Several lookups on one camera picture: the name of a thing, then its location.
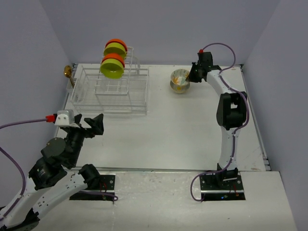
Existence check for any green bowl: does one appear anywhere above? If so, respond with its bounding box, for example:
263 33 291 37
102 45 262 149
100 59 124 79
103 42 127 59

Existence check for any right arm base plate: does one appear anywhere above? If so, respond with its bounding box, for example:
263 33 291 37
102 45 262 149
199 173 246 202

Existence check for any brass wooden utensil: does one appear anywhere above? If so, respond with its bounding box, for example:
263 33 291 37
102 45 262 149
64 65 75 88

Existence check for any orange bowl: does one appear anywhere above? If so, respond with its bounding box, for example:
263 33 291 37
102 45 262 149
101 53 125 67
105 38 128 51

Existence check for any white wire dish rack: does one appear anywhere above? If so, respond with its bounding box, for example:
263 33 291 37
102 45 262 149
75 47 149 115

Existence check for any blue yellow patterned bowl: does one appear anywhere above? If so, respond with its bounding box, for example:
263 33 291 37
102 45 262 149
170 81 190 94

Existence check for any white floral patterned bowl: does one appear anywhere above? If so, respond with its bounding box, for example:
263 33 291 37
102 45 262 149
170 69 190 86

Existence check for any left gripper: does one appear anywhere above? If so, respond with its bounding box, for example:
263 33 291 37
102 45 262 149
66 113 104 166

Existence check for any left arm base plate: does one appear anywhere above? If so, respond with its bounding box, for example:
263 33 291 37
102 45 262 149
69 174 117 202

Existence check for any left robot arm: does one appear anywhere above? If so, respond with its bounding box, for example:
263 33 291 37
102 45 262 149
0 110 118 231

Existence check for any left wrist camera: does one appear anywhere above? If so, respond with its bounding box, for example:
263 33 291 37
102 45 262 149
45 109 77 128

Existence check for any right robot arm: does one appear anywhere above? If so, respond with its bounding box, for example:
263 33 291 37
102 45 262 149
187 50 249 189

